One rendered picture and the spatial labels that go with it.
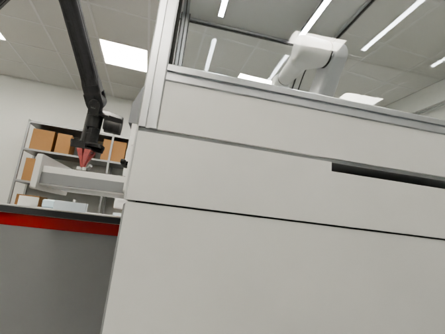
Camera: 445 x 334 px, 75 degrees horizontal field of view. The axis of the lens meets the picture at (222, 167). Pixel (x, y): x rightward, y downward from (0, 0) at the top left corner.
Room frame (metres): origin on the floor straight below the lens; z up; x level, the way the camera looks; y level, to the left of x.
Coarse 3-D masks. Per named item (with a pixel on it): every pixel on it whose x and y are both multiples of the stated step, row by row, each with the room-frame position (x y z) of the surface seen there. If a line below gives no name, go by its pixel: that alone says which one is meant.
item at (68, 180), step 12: (48, 168) 0.91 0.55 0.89; (60, 168) 0.92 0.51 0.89; (48, 180) 0.91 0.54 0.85; (60, 180) 0.92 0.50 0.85; (72, 180) 0.92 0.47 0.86; (84, 180) 0.93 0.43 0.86; (96, 180) 0.93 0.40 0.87; (108, 180) 0.94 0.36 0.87; (120, 180) 0.95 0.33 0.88; (72, 192) 1.15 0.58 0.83; (84, 192) 1.06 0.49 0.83; (96, 192) 0.98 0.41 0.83; (108, 192) 0.94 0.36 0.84; (120, 192) 0.95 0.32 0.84
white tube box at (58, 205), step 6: (54, 204) 1.22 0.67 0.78; (60, 204) 1.23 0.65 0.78; (66, 204) 1.23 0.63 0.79; (72, 204) 1.24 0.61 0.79; (78, 204) 1.25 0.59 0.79; (84, 204) 1.26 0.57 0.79; (66, 210) 1.24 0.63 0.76; (72, 210) 1.24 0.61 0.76; (78, 210) 1.25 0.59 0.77; (84, 210) 1.26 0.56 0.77
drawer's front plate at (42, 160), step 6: (36, 156) 0.89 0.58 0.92; (42, 156) 0.89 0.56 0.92; (48, 156) 0.93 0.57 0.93; (36, 162) 0.89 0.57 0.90; (42, 162) 0.90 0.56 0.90; (48, 162) 0.94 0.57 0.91; (54, 162) 0.99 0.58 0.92; (36, 168) 0.89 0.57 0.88; (42, 168) 0.91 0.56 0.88; (36, 174) 0.89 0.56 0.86; (30, 180) 0.89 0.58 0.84; (36, 180) 0.89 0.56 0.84; (30, 186) 0.89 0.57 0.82; (36, 186) 0.90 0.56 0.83; (42, 186) 0.94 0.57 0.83; (54, 192) 1.05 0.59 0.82; (60, 192) 1.11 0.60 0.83; (66, 192) 1.17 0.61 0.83
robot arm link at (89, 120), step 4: (88, 116) 0.98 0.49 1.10; (92, 116) 0.98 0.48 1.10; (96, 116) 0.99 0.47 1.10; (100, 116) 0.99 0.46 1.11; (88, 120) 0.98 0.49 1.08; (92, 120) 0.98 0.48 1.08; (96, 120) 0.99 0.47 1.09; (100, 120) 1.00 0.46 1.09; (104, 120) 1.00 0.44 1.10; (84, 124) 0.99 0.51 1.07; (88, 124) 0.98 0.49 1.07; (92, 124) 0.98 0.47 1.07; (96, 124) 0.99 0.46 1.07; (100, 124) 1.00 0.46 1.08; (104, 124) 1.00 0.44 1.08; (96, 128) 1.00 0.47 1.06; (100, 128) 1.01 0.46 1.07
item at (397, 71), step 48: (192, 0) 0.57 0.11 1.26; (240, 0) 0.59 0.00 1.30; (288, 0) 0.61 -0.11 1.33; (336, 0) 0.63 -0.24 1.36; (384, 0) 0.66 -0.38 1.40; (432, 0) 0.68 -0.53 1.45; (192, 48) 0.58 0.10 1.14; (240, 48) 0.59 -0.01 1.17; (288, 48) 0.61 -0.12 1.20; (336, 48) 0.63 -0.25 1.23; (384, 48) 0.66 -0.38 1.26; (432, 48) 0.68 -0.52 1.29; (336, 96) 0.63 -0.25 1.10; (384, 96) 0.66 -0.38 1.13; (432, 96) 0.68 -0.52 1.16
